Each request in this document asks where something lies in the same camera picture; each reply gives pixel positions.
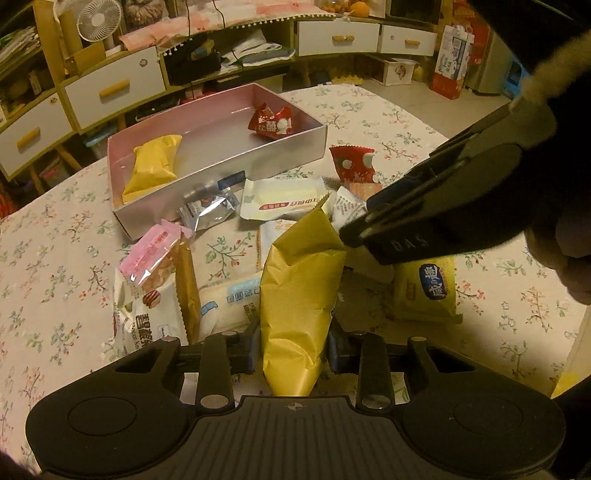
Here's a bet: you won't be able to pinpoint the yellow blue-label snack bag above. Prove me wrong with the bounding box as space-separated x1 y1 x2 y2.
391 256 463 324

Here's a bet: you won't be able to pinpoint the white pistachio snack bag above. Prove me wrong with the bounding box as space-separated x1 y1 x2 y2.
113 269 188 357

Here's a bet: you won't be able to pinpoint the yellow printed snack bag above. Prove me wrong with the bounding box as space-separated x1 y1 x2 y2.
260 203 346 396

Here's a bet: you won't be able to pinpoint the pink wafer snack packet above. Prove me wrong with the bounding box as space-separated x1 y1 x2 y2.
118 220 194 292

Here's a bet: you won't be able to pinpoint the cookie picture snack packet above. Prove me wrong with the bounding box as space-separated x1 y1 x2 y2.
257 219 296 270

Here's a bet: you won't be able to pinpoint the cream red-label snack packet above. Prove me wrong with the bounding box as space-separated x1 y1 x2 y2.
239 178 329 222

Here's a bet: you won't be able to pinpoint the plain yellow snack bag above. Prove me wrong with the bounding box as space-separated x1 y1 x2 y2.
121 134 182 204

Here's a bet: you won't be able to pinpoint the red snack bag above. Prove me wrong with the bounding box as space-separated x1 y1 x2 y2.
247 103 294 139
329 145 376 183

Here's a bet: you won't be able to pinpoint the white blue rice cracker packet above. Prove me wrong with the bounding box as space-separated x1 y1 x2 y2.
198 272 262 341

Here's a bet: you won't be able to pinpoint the gold foil snack bar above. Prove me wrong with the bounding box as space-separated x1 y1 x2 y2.
174 235 201 345

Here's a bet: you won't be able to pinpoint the white triangular snack bag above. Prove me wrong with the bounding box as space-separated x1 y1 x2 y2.
331 186 367 231

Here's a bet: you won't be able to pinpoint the silver foil snack packet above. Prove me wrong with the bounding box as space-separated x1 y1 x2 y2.
178 191 239 233

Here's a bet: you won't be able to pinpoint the floral tablecloth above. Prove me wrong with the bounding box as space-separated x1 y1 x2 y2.
1 85 590 469

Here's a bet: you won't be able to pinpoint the pink cardboard tray box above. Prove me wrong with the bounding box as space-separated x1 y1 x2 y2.
107 83 328 241

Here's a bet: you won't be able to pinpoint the oranges on stand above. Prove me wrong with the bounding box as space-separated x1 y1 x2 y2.
315 0 370 18

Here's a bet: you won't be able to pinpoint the black box on shelf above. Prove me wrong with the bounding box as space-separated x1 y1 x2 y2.
163 39 221 86

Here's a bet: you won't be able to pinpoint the wooden cabinet with drawers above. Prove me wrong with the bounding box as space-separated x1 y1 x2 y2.
1 1 437 180

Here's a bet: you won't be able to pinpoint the pink cloth runner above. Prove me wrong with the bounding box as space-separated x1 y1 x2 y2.
120 1 334 51

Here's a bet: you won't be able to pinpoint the cat portrait picture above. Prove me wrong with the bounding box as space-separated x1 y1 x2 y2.
123 0 168 30

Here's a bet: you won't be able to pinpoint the white desk fan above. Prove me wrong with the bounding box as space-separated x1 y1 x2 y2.
76 0 122 43

